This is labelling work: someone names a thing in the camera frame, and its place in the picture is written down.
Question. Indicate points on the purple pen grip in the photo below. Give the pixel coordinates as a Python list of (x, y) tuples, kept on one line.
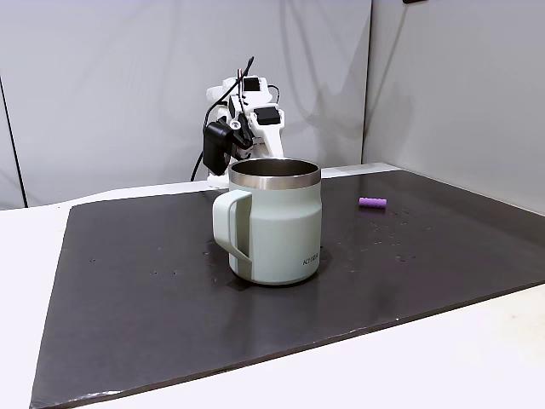
[(373, 203)]

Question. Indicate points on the pale green steel mug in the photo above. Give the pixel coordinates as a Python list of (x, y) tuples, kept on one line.
[(277, 226)]

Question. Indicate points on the dark brown table mat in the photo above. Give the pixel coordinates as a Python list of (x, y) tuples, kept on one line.
[(255, 324)]

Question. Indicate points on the black object at ceiling edge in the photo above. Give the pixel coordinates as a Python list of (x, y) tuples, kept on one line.
[(415, 1)]

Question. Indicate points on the black camera box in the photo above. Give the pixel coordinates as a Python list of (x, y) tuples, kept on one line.
[(215, 145)]

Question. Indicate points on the thin black wall strip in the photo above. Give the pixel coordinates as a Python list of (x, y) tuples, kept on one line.
[(13, 145)]

